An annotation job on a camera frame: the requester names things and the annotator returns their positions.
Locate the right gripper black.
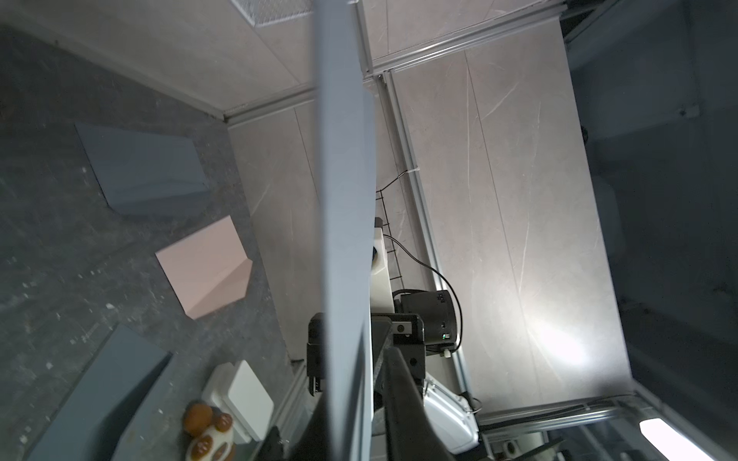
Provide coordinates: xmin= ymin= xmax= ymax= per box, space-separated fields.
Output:
xmin=304 ymin=287 xmax=459 ymax=399

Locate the black wire hook rack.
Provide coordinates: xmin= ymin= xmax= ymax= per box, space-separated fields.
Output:
xmin=375 ymin=169 xmax=425 ymax=289

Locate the brown white bear plush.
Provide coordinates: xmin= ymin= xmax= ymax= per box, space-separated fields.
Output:
xmin=183 ymin=403 xmax=236 ymax=461

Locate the pink envelope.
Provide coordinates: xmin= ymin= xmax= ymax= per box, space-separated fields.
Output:
xmin=156 ymin=216 xmax=253 ymax=320

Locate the white rectangular box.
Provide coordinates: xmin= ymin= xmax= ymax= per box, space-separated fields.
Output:
xmin=201 ymin=360 xmax=274 ymax=445

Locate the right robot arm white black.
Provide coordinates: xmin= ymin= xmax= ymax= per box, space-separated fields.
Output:
xmin=370 ymin=289 xmax=479 ymax=454

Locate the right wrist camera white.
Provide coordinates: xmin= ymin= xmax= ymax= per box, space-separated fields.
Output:
xmin=370 ymin=217 xmax=396 ymax=313

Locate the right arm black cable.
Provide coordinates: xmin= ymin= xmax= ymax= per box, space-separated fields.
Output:
xmin=379 ymin=232 xmax=465 ymax=353

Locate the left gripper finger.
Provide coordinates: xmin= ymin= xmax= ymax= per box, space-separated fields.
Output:
xmin=382 ymin=347 xmax=454 ymax=461

